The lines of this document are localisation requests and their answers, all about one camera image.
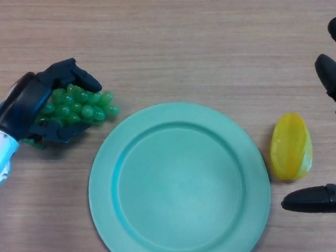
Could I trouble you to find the green round plate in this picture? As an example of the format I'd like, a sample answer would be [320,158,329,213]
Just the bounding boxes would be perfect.
[82,94,279,252]

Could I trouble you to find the yellow starfruit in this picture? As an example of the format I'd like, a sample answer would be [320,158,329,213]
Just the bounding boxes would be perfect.
[267,110,317,184]

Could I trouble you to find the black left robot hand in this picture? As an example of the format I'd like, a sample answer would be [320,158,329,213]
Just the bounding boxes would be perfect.
[0,51,105,153]

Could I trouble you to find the green grape bunch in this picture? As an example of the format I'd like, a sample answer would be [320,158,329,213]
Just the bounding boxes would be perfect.
[20,78,123,158]

